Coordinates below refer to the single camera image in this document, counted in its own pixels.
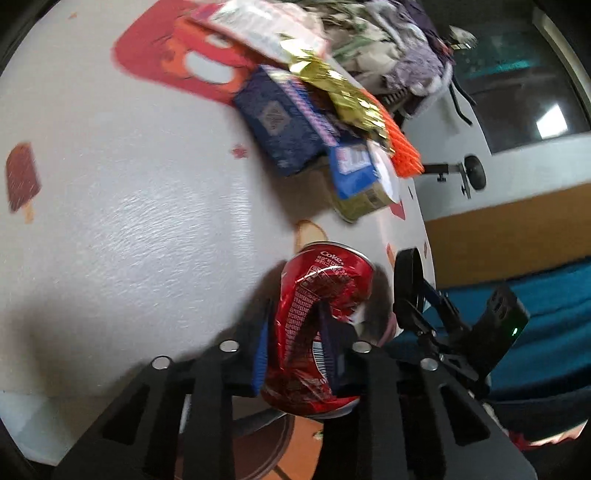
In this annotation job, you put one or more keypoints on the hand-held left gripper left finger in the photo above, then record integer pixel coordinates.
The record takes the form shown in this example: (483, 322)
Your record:
(260, 360)

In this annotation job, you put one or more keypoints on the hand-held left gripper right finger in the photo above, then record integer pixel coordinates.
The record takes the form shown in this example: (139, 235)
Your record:
(330, 353)

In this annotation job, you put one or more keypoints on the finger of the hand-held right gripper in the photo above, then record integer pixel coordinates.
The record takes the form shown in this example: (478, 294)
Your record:
(402, 281)
(443, 307)

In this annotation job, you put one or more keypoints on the crushed red soda can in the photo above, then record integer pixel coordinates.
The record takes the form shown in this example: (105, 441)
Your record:
(314, 286)

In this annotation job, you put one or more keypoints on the orange foam net sleeve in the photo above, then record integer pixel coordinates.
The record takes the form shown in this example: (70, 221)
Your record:
(401, 147)

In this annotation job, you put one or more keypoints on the gold foil wrapper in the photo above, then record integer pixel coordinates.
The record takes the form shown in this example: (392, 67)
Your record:
(346, 92)

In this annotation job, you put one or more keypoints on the person's right forearm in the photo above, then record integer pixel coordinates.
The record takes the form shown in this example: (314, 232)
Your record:
(540, 415)

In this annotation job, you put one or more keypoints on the blue curtain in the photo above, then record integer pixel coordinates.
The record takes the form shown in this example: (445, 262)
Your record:
(563, 295)

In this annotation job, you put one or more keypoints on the olive green packet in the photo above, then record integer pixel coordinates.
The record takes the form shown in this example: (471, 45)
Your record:
(364, 203)

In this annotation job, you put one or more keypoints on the blue snack packet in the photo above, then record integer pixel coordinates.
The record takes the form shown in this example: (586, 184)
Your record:
(351, 170)

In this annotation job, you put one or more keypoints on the black exercise bike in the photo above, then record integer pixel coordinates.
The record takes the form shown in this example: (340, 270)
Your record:
(475, 170)

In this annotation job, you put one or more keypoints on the printed bear tablecloth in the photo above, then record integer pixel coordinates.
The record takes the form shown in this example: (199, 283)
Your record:
(138, 230)

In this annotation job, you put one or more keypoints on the dark blue patterned box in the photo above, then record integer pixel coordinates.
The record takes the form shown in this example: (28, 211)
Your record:
(277, 120)

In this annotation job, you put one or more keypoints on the pile of clothes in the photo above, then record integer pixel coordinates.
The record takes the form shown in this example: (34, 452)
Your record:
(397, 50)

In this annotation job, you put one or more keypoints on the dark framed window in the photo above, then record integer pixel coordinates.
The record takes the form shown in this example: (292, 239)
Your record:
(517, 69)

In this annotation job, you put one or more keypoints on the white and pink snack bag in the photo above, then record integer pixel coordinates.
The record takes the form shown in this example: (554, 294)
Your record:
(258, 23)

